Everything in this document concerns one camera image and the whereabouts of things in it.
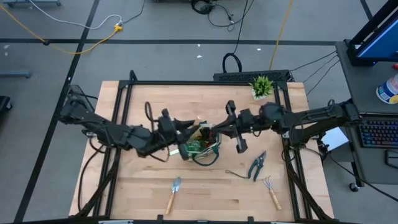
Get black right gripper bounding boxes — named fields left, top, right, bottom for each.
left=212, top=100, right=261, bottom=154

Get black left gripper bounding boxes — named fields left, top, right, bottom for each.
left=152, top=108, right=201, bottom=161

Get cream and green canvas bag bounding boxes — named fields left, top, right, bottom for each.
left=181, top=121, right=223, bottom=167

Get green spray bottle white nozzle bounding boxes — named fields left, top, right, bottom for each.
left=169, top=139, right=205, bottom=156

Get red garden gloves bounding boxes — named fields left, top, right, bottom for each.
left=200, top=128, right=215, bottom=149

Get hand rake wooden handle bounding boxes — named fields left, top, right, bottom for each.
left=262, top=176, right=283, bottom=212

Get black perforated power box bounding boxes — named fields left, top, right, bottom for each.
left=213, top=69, right=292, bottom=83

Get artificial plant white pot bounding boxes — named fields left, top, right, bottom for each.
left=248, top=75, right=275, bottom=101

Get white paper sheet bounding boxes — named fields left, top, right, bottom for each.
left=320, top=127, right=350, bottom=152

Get black mesh tray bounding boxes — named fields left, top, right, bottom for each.
left=64, top=83, right=96, bottom=110

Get black desk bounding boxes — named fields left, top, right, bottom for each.
left=335, top=40, right=398, bottom=186

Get backlit keyboard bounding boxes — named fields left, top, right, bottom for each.
left=358, top=119, right=398, bottom=149

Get white and blue canister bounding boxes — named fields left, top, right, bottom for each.
left=375, top=73, right=398, bottom=105

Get computer monitor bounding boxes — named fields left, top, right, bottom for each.
left=346, top=0, right=398, bottom=67

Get grey cart base bar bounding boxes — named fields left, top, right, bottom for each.
left=2, top=0, right=62, bottom=7
left=0, top=70, right=32, bottom=78

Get black chair base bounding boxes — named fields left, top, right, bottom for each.
left=0, top=95, right=13, bottom=113

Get green pruning shears black strap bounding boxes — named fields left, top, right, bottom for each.
left=225, top=151, right=267, bottom=183

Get black aluminium table frame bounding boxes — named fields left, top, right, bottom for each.
left=68, top=70, right=335, bottom=224

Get black looped cable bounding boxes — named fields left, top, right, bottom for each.
left=221, top=0, right=249, bottom=74

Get yellow extension cable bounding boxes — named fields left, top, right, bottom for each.
left=0, top=4, right=124, bottom=56
left=269, top=0, right=295, bottom=71

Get black cable bundle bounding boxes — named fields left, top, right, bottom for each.
left=189, top=0, right=256, bottom=32

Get white cable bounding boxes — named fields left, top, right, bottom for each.
left=29, top=0, right=123, bottom=30

